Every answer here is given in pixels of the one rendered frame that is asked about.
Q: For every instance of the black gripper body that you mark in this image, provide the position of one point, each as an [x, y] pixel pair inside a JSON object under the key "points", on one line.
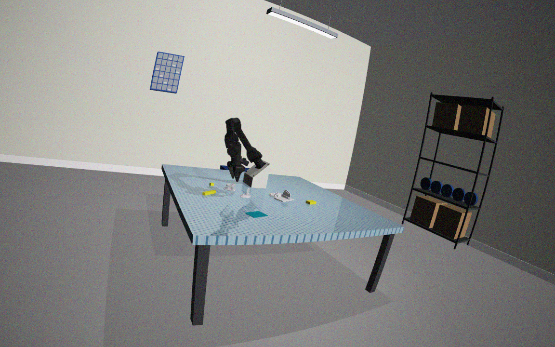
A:
{"points": [[235, 163]]}

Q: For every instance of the teal flat rectangular plate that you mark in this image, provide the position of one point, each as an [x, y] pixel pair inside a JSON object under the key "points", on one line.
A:
{"points": [[256, 214]]}

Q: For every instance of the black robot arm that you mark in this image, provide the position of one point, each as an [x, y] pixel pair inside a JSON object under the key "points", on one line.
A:
{"points": [[233, 126]]}

